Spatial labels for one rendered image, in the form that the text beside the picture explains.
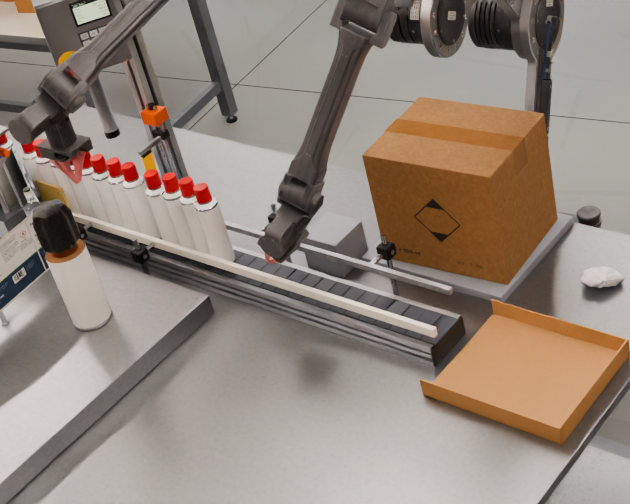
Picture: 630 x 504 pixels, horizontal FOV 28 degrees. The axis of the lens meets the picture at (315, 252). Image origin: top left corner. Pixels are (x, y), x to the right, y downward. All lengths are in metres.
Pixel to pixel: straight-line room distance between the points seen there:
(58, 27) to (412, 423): 1.15
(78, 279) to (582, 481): 1.26
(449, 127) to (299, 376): 0.60
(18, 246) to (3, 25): 1.92
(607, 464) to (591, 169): 1.61
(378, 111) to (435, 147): 2.46
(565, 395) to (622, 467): 0.73
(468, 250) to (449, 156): 0.20
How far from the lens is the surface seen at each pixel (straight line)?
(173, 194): 2.78
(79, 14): 2.80
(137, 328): 2.71
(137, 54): 2.86
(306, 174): 2.44
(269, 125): 5.11
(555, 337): 2.49
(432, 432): 2.34
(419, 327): 2.44
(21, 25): 4.63
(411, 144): 2.59
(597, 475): 3.06
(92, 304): 2.72
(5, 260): 2.84
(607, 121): 4.70
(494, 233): 2.53
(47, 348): 2.76
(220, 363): 2.62
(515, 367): 2.44
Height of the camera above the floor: 2.46
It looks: 35 degrees down
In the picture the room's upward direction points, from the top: 15 degrees counter-clockwise
